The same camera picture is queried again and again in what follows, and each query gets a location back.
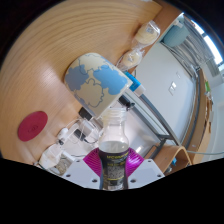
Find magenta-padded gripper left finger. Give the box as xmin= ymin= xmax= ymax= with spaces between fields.
xmin=61 ymin=148 xmax=102 ymax=190

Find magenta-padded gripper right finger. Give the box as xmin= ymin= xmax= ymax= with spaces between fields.
xmin=126 ymin=148 xmax=166 ymax=190

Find wrapped bread roll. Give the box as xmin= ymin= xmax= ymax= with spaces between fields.
xmin=133 ymin=19 xmax=162 ymax=48
xmin=116 ymin=48 xmax=145 ymax=72

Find small black cup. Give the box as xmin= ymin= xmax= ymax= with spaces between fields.
xmin=79 ymin=107 xmax=95 ymax=122

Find white wall switch plate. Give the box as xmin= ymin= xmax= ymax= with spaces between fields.
xmin=168 ymin=81 xmax=178 ymax=96

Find teal pillow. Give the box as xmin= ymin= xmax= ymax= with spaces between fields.
xmin=163 ymin=23 xmax=190 ymax=48

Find clear bottle with dark label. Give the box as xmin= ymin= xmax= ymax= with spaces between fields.
xmin=98 ymin=107 xmax=130 ymax=192

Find wooden bunk bed rail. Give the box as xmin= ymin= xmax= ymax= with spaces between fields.
xmin=184 ymin=66 xmax=216 ymax=164

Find grey metal bed frame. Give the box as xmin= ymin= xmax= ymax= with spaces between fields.
xmin=126 ymin=89 xmax=201 ymax=158

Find cream mug with blue patches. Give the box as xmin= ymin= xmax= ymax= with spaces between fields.
xmin=63 ymin=52 xmax=134 ymax=119

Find black cylindrical device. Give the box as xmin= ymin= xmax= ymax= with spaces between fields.
xmin=118 ymin=94 xmax=136 ymax=111

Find grey striped curtain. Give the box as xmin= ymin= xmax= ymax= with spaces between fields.
xmin=181 ymin=14 xmax=216 ymax=69

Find flat round red coaster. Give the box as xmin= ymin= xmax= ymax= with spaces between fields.
xmin=17 ymin=110 xmax=49 ymax=142

